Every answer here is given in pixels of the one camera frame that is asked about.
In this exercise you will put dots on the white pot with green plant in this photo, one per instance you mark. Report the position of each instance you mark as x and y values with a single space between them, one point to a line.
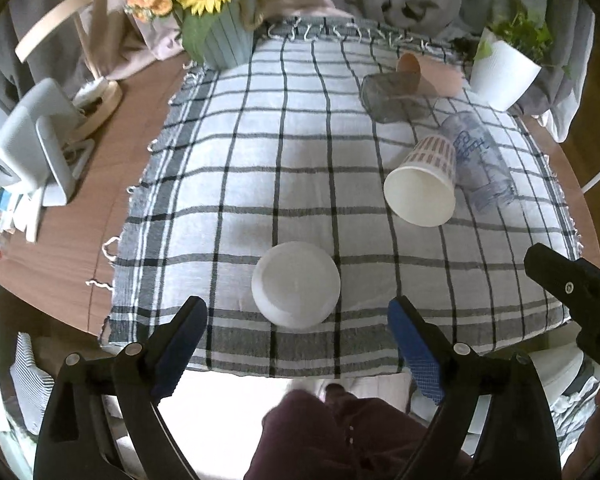
505 72

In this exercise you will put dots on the white box-shaped device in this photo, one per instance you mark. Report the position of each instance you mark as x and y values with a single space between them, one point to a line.
25 135

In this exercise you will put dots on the red patterned paper cup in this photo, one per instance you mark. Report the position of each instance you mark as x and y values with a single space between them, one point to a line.
422 195

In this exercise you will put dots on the person's legs in maroon pants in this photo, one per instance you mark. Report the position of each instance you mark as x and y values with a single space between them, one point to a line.
330 440

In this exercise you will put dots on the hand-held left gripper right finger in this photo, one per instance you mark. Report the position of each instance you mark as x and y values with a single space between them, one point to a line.
417 355

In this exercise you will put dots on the blue vase with sunflowers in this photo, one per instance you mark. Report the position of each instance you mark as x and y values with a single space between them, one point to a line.
220 15

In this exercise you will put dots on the black white checked cloth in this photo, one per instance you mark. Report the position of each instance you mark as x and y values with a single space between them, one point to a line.
290 150

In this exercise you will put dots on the tan paper cup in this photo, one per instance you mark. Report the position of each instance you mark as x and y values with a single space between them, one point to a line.
437 77

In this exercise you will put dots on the grey glass cup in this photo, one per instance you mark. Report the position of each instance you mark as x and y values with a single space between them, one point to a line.
390 97

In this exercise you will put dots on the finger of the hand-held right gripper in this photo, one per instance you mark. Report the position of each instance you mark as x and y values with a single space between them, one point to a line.
580 285

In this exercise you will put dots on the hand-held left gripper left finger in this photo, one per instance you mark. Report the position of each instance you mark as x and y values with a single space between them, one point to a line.
172 360

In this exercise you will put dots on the clear blue printed plastic cup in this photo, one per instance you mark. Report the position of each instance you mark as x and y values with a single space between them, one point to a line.
480 160

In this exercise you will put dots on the pile of small desk clutter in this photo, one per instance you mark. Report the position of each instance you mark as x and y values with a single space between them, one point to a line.
5 215

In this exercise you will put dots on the striped cloth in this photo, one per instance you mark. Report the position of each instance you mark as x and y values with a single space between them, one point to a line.
30 385

